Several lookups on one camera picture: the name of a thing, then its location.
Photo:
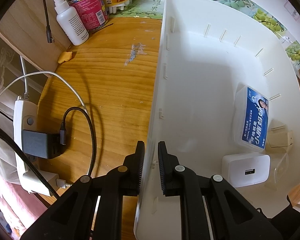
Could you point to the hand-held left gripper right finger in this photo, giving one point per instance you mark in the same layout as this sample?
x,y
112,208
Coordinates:
x,y
162,170

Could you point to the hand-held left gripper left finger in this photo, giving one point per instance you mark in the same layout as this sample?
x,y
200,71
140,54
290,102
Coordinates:
x,y
140,170

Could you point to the white charger cube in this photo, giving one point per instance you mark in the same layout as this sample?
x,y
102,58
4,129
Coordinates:
x,y
245,171

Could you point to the white plastic storage bin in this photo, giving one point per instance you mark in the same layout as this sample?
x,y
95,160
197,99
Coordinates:
x,y
202,85

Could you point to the blue label dental floss box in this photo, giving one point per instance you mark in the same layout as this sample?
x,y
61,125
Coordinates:
x,y
252,120

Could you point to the clear plastic box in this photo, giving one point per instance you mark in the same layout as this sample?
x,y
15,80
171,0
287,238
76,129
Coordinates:
x,y
280,136

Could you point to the white plug adapter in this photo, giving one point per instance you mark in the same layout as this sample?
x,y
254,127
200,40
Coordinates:
x,y
47,181

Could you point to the black charger block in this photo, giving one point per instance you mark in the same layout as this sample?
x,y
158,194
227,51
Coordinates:
x,y
40,143

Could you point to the white power strip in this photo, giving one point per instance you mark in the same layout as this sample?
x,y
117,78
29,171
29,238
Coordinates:
x,y
21,120

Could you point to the pink blanket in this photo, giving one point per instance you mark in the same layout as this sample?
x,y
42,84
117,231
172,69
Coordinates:
x,y
10,205

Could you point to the black zipper bag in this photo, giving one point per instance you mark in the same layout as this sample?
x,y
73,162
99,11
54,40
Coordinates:
x,y
290,220

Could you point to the black hairpin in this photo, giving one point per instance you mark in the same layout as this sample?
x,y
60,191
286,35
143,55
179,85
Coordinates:
x,y
103,27

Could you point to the white spray bottle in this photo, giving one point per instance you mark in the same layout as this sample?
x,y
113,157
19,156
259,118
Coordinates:
x,y
71,22

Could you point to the white lace curtain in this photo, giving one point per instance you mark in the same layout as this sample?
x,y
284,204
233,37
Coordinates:
x,y
5,75

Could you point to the pink can pen holder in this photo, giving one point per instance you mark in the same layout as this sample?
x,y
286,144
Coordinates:
x,y
90,10

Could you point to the green fruit printed paper lining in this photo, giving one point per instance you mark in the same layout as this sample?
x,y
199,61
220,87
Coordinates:
x,y
150,0

